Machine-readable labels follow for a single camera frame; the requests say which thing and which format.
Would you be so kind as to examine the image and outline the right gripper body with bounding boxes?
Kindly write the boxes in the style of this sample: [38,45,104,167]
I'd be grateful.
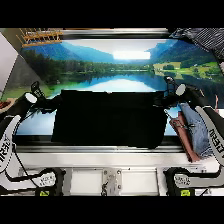
[153,91,178,109]

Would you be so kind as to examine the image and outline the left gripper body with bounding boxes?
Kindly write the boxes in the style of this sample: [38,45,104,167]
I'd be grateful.
[35,94,63,114]

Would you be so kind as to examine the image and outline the black garment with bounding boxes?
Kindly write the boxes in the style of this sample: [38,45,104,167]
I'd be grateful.
[50,88,169,150]

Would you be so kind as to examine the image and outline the brown clothes hanger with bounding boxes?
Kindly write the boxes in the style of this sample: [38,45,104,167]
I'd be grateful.
[19,28,64,39]
[16,35,64,48]

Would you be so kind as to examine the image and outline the red-brown garment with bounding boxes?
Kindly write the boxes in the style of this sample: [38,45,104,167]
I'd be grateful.
[168,110,202,164]

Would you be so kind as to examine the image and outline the blue jeans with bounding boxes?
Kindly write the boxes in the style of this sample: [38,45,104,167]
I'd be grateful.
[179,101,215,160]

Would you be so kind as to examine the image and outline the striped garment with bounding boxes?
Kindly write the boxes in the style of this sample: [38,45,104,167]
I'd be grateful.
[169,28,224,62]

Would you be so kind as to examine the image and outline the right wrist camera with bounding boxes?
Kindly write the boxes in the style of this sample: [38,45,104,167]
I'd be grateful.
[163,75,177,96]

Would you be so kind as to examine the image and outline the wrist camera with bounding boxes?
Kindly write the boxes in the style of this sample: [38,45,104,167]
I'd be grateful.
[163,75,177,96]
[30,80,47,100]

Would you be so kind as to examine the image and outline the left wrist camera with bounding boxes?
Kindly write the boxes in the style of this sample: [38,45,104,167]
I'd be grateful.
[30,80,47,100]

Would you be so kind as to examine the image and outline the black cable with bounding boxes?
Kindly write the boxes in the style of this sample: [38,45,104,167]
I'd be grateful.
[11,109,43,190]

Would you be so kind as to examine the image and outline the silver frame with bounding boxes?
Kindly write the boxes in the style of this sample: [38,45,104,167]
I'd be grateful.
[0,29,210,197]

